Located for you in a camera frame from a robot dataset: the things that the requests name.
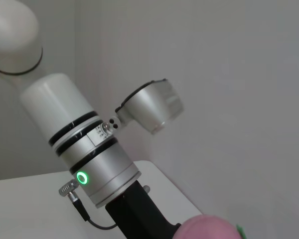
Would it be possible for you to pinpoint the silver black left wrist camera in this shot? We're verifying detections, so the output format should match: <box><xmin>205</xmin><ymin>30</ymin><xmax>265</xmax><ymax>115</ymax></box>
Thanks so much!
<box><xmin>109</xmin><ymin>78</ymin><xmax>184</xmax><ymax>135</ymax></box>

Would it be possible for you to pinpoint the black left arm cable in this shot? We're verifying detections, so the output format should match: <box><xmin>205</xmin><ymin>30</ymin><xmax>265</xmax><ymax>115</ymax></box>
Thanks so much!
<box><xmin>58</xmin><ymin>179</ymin><xmax>118</xmax><ymax>230</ymax></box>

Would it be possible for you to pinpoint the pink toy peach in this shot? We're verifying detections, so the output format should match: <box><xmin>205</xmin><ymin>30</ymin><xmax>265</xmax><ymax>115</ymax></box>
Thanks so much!
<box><xmin>174</xmin><ymin>215</ymin><xmax>247</xmax><ymax>239</ymax></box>

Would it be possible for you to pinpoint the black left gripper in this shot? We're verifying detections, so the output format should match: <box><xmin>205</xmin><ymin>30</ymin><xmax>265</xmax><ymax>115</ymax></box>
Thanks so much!
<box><xmin>105</xmin><ymin>179</ymin><xmax>183</xmax><ymax>239</ymax></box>

